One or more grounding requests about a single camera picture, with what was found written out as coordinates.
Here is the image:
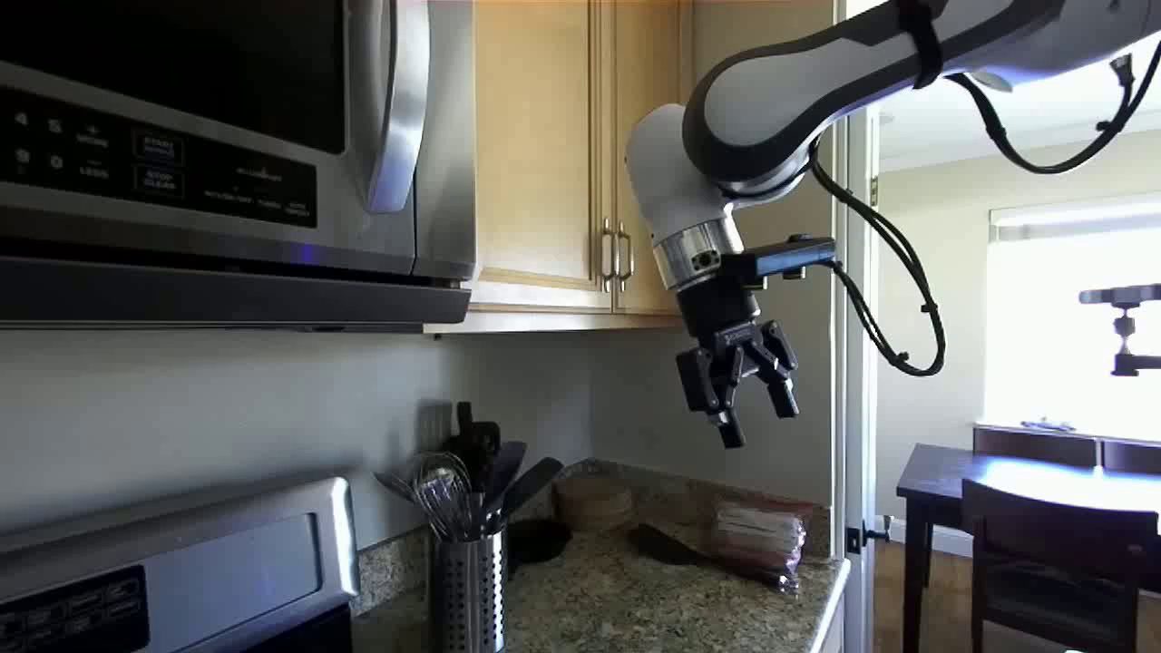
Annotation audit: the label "stainless steel stove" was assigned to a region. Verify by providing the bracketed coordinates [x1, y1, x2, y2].
[0, 471, 364, 653]

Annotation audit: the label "light wooden cabinet door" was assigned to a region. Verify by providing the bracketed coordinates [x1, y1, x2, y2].
[610, 0, 702, 322]
[468, 0, 607, 312]

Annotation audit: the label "white door frame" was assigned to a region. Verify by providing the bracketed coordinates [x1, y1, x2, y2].
[832, 0, 883, 653]

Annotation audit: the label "dark wooden dining chair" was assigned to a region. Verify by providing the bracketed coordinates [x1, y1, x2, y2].
[968, 417, 1101, 471]
[1101, 434, 1161, 478]
[957, 476, 1161, 653]

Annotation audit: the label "bright window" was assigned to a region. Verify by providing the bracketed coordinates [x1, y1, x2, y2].
[982, 200, 1161, 443]

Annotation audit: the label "wooden wall cabinet body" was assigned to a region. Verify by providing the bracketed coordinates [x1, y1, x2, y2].
[421, 0, 702, 342]

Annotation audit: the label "dark wooden dining table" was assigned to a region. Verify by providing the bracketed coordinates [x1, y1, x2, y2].
[898, 437, 1161, 653]

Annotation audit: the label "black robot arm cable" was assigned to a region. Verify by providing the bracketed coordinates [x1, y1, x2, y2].
[807, 32, 1161, 380]

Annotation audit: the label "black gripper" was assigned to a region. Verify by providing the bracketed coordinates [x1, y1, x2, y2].
[670, 251, 802, 453]

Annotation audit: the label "stainless steel microwave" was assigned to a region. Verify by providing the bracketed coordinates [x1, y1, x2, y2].
[0, 0, 478, 337]

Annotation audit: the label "steel utensil holder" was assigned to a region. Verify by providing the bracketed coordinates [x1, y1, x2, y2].
[428, 524, 512, 653]

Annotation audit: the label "black kitchen utensils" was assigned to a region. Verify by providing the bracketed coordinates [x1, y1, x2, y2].
[403, 449, 478, 540]

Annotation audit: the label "black camera on mount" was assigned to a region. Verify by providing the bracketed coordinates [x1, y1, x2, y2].
[1079, 278, 1161, 380]

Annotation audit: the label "black plastic spatula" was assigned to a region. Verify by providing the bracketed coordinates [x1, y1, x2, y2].
[499, 453, 568, 524]

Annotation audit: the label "small black wall bracket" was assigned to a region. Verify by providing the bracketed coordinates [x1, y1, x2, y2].
[846, 520, 892, 559]

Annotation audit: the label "clear plastic container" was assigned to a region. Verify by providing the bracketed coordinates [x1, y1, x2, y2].
[707, 497, 809, 593]

